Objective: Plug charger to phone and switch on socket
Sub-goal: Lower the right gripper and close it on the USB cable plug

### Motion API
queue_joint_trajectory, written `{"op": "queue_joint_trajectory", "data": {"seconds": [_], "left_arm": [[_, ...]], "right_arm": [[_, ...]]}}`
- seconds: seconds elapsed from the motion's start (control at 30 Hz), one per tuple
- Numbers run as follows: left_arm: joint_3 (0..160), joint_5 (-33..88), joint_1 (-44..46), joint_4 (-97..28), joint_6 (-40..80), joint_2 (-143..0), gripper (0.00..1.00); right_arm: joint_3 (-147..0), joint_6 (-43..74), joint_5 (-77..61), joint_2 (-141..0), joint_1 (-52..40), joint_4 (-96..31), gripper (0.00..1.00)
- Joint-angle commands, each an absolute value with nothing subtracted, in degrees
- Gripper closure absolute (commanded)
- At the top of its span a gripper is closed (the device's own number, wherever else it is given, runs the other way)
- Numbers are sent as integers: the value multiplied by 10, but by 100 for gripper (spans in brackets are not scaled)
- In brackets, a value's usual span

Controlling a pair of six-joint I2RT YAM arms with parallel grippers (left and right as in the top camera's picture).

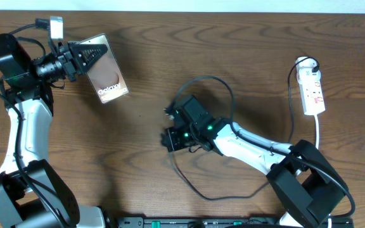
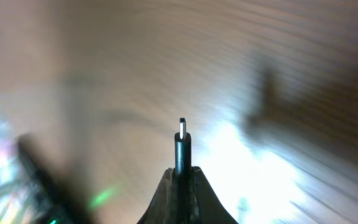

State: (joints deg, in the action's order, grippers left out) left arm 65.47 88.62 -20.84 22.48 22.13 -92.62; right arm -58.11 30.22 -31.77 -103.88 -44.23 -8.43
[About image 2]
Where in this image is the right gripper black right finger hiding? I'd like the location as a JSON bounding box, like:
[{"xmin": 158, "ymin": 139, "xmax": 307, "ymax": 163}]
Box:
[{"xmin": 190, "ymin": 166, "xmax": 237, "ymax": 224}]

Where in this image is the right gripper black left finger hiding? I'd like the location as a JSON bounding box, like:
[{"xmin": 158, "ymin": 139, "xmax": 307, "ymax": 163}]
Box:
[{"xmin": 137, "ymin": 168, "xmax": 178, "ymax": 224}]

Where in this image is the black charging cable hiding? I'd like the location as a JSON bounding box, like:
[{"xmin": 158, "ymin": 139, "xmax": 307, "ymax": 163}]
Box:
[{"xmin": 174, "ymin": 117, "xmax": 193, "ymax": 178}]

